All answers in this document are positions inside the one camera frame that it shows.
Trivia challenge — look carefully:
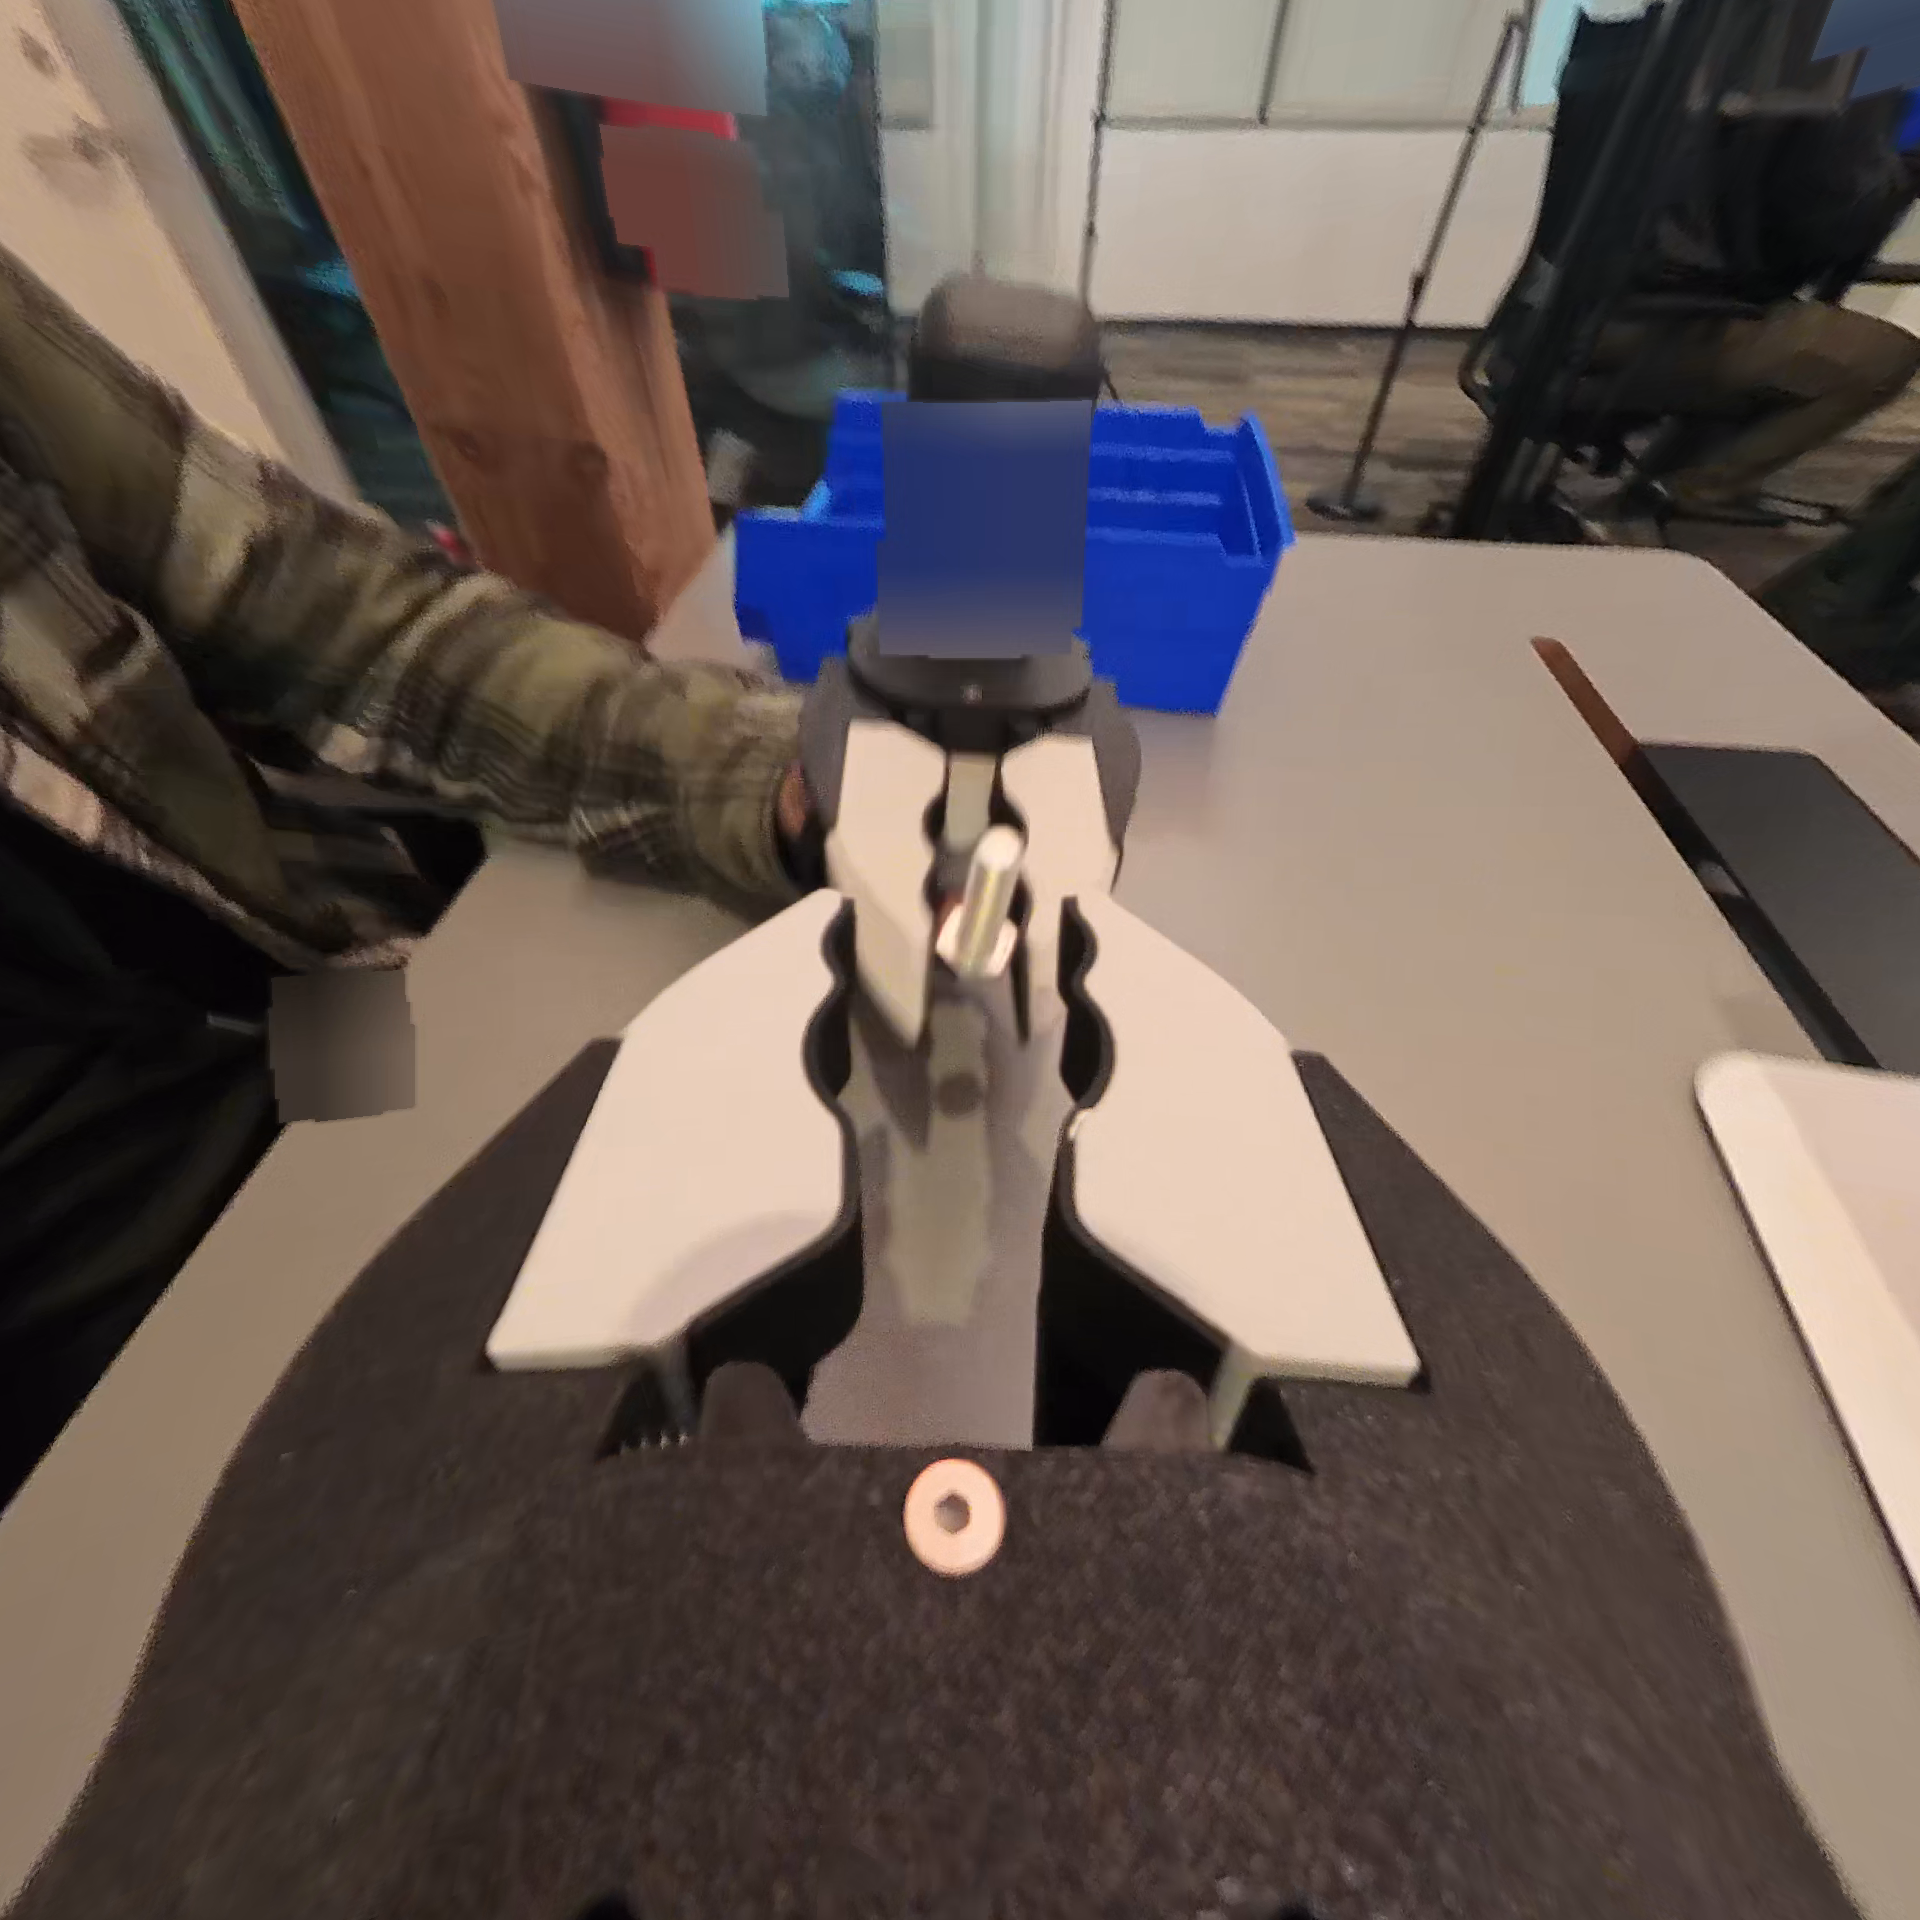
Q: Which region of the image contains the person's torso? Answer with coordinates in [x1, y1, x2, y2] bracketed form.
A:
[0, 247, 497, 1503]

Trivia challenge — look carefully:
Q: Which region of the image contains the silver hex bolt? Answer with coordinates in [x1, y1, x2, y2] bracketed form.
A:
[936, 829, 1029, 979]

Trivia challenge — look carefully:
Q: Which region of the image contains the blue plastic bin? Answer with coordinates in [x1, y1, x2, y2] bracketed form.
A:
[734, 390, 1295, 714]

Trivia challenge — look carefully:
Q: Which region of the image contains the wooden post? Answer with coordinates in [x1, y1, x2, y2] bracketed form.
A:
[231, 0, 713, 640]

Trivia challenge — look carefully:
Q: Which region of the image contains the white tablet stand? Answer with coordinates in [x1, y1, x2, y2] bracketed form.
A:
[1693, 1050, 1920, 1592]

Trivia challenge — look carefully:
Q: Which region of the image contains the black office chair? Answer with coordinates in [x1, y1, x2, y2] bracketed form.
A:
[1445, 0, 1878, 543]

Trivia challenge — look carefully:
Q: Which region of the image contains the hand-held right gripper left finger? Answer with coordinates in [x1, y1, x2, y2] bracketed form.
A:
[484, 888, 863, 1374]

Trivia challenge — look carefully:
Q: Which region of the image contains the black flat tablet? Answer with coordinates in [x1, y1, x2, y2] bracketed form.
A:
[1626, 742, 1920, 1074]

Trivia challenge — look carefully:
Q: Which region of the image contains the white door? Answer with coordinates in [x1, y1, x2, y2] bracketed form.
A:
[0, 0, 361, 498]

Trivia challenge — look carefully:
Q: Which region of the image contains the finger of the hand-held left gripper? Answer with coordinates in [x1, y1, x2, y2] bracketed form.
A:
[821, 720, 954, 1053]
[981, 735, 1120, 1039]

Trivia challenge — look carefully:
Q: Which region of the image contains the person's left hand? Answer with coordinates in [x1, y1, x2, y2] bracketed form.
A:
[772, 756, 829, 888]

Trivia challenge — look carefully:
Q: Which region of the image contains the black stand pole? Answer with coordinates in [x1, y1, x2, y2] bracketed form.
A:
[1311, 0, 1531, 520]

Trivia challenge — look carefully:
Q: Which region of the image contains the person's left forearm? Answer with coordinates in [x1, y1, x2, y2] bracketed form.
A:
[299, 570, 812, 918]

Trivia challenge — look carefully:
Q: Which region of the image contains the black backpack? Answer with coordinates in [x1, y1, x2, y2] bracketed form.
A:
[1761, 451, 1920, 693]

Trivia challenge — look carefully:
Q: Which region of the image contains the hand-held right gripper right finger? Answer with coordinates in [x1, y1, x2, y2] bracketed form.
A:
[1050, 897, 1424, 1390]

